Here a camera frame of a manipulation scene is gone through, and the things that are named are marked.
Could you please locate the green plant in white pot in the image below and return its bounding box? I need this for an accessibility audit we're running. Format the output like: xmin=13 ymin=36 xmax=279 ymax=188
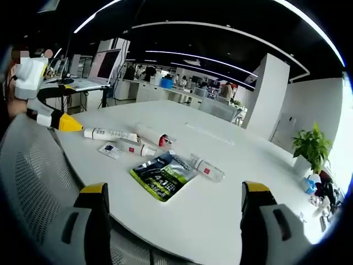
xmin=291 ymin=123 xmax=334 ymax=178

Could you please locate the grey mesh office chair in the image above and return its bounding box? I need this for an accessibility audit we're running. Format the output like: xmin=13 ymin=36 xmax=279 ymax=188
xmin=0 ymin=112 xmax=194 ymax=265

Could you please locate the green black skincare pouch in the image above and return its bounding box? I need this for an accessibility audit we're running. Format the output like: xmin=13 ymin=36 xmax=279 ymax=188
xmin=130 ymin=150 xmax=198 ymax=203

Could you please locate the white skincare bottle red cap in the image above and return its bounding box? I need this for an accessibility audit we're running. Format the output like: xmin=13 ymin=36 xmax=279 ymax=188
xmin=134 ymin=123 xmax=178 ymax=147

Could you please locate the blue tissue pack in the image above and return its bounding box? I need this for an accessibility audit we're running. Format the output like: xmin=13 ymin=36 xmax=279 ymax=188
xmin=301 ymin=173 xmax=322 ymax=194

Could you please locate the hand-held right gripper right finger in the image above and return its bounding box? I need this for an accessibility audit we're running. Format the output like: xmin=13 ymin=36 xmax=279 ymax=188
xmin=240 ymin=181 xmax=314 ymax=265

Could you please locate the white skincare tube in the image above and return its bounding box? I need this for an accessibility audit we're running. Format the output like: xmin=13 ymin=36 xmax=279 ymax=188
xmin=83 ymin=126 xmax=140 ymax=142

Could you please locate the open white laptop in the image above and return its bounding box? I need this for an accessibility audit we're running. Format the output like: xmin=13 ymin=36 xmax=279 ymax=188
xmin=70 ymin=48 xmax=122 ymax=92

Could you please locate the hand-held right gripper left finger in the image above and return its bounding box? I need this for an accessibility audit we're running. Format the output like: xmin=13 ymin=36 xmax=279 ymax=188
xmin=52 ymin=182 xmax=113 ymax=265

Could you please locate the small white skincare sachet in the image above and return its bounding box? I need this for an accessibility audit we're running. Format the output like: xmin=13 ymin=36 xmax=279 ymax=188
xmin=98 ymin=141 xmax=121 ymax=160

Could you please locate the dark bag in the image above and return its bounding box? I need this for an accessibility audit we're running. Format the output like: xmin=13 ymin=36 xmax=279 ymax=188
xmin=317 ymin=170 xmax=346 ymax=206

